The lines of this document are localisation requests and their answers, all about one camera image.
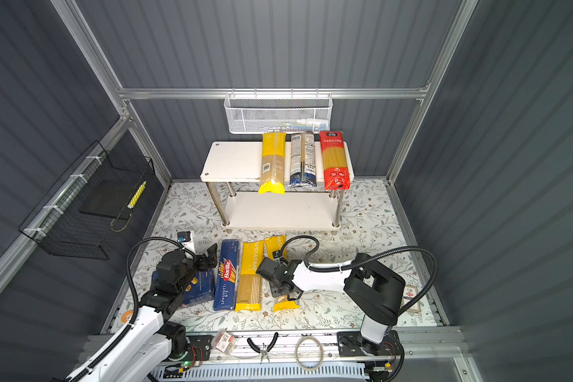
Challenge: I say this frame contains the yellow Pastatime bag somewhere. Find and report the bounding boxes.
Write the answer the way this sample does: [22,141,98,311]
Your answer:
[259,132,286,194]
[264,235,299,312]
[235,241,264,311]

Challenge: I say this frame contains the clear blue spaghetti bag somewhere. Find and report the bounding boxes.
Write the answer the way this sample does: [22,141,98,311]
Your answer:
[289,132,317,188]

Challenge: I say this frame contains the red spaghetti bag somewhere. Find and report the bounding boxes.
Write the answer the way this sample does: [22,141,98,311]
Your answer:
[319,131,351,191]

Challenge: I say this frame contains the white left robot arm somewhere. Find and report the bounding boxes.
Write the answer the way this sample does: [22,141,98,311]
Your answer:
[65,237,218,381]

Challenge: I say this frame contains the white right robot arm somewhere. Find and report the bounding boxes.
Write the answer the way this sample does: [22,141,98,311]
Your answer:
[256,253,406,345]

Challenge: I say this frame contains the dark blue pasta box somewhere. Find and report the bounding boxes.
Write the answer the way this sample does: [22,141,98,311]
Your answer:
[181,269,216,307]

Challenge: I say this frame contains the white two-tier shelf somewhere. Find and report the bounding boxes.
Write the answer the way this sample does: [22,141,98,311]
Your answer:
[201,142,345,232]

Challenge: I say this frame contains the blue Barilla spaghetti box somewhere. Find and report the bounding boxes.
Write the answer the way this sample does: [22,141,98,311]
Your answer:
[213,240,240,311]

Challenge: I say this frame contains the floral patterned table mat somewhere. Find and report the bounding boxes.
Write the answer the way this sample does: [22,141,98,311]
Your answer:
[107,179,439,334]

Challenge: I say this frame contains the orange round sticker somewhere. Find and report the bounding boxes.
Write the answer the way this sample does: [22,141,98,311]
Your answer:
[120,310,133,323]

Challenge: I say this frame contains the small red white packet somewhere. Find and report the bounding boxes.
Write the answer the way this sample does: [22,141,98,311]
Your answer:
[211,329,239,355]

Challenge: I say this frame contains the roll of clear tape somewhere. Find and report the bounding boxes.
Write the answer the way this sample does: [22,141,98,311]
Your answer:
[294,336,325,372]

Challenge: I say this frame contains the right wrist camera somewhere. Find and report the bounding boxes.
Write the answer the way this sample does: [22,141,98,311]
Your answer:
[272,249,288,264]

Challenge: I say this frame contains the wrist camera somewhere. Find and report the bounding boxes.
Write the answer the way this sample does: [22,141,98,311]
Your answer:
[177,231,196,253]
[272,249,288,264]

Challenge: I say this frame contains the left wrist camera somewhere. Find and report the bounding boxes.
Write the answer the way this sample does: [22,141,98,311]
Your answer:
[177,231,196,253]

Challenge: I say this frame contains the black handled pliers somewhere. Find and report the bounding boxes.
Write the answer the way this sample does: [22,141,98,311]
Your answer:
[247,332,279,363]

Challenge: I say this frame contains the black wire basket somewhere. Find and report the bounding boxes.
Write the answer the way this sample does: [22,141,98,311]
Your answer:
[19,143,155,260]

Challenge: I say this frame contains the white wire mesh basket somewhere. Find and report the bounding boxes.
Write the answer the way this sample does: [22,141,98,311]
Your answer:
[224,92,334,135]

